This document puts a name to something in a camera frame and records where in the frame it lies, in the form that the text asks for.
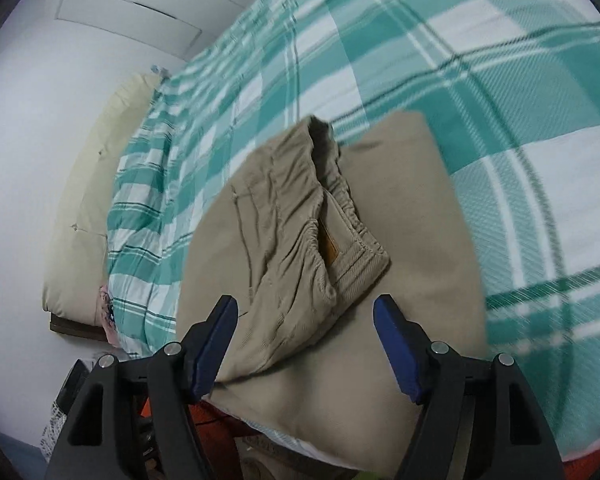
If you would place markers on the green plaid blanket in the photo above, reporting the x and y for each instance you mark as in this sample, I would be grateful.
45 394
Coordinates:
480 60

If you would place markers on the dark box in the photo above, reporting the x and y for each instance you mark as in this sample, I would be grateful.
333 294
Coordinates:
72 385

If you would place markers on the grey patterned cloth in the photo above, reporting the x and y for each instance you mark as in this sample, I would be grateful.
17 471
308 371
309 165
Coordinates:
54 430

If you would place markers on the wooden bed frame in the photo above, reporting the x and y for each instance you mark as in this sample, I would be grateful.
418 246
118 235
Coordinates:
72 329

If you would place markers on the beige pants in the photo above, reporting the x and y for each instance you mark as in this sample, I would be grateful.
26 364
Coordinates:
430 260

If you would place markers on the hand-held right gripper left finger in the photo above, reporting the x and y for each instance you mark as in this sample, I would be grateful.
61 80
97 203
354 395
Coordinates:
215 350

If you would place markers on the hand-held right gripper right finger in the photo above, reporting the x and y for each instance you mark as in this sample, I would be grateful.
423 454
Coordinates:
397 350

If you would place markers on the pink cloth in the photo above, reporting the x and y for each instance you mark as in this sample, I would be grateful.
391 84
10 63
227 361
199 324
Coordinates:
107 310

